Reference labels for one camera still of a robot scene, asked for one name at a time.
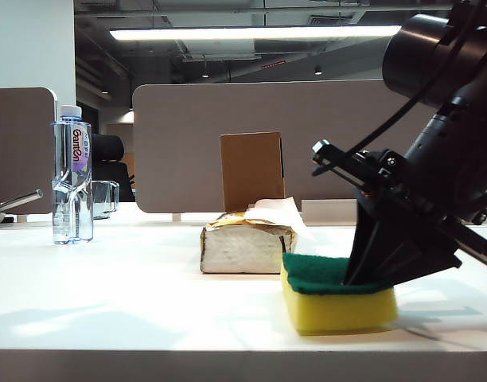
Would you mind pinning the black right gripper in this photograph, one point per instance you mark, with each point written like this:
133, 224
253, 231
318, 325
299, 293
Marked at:
426, 187

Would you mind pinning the yellow sponge with green pad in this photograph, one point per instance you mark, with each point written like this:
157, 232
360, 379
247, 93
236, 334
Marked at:
347, 314

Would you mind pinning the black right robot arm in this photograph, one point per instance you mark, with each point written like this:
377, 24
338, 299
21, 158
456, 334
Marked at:
434, 51

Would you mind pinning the clear plastic water bottle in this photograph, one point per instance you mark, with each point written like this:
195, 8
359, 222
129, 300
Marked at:
72, 191

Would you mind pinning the white and gold tissue pack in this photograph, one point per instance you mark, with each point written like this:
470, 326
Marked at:
239, 252

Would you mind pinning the brown cardboard box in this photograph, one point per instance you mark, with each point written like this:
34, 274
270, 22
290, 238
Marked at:
251, 171

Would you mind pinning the black ceiling spotlight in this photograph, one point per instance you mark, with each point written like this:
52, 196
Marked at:
205, 74
318, 71

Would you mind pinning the wide brown desk partition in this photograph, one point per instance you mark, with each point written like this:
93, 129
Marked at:
188, 159

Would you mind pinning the long ceiling light strip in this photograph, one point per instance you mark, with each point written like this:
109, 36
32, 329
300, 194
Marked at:
247, 33

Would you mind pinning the clear glass mug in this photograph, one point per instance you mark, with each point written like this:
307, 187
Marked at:
105, 199

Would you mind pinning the black office chair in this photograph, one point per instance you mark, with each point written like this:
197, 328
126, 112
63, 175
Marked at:
108, 159

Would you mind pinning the narrow brown desk partition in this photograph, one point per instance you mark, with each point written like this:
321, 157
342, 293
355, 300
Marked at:
20, 151

